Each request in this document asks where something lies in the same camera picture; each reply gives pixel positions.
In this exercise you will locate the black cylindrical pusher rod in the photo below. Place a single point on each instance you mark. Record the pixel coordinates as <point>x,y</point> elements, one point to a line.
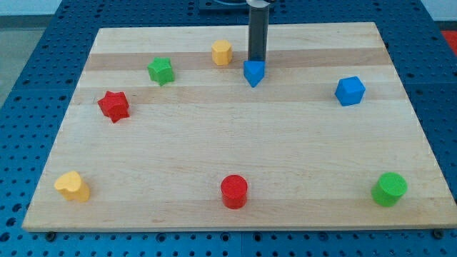
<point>257,29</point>

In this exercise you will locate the yellow hexagon block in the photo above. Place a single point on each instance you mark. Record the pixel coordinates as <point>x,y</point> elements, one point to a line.
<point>221,52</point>

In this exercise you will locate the green star block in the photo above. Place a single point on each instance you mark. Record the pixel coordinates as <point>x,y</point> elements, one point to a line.
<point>161,71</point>

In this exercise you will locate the blue cube block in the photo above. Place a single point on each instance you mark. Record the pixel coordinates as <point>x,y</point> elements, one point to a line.
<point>350,91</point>

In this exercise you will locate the wooden board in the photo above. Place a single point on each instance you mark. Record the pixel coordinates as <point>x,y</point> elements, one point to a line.
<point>309,162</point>

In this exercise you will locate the red star block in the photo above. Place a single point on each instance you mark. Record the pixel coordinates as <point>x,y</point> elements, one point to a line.
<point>114,105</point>

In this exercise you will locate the red cylinder block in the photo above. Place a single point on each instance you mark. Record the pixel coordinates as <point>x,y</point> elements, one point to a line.
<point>234,190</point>

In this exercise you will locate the green cylinder block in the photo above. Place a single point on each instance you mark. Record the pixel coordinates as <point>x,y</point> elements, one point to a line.
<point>389,189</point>

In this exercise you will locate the yellow heart block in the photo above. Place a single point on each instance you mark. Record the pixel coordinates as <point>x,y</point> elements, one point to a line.
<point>72,187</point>

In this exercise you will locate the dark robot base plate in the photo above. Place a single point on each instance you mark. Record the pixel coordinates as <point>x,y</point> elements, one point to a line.
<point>235,6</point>

